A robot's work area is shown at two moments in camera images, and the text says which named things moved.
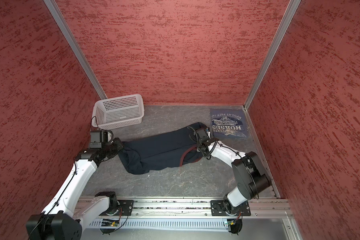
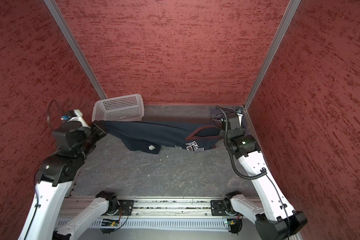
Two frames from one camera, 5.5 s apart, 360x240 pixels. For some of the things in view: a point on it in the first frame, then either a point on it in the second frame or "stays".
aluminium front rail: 263,207 stays
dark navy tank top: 175,147 -> 152,137
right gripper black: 199,147 -> 243,129
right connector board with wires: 236,224 stays
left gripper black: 120,146 -> 103,133
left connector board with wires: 109,222 stays
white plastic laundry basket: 115,112 stays
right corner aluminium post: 292,7 stays
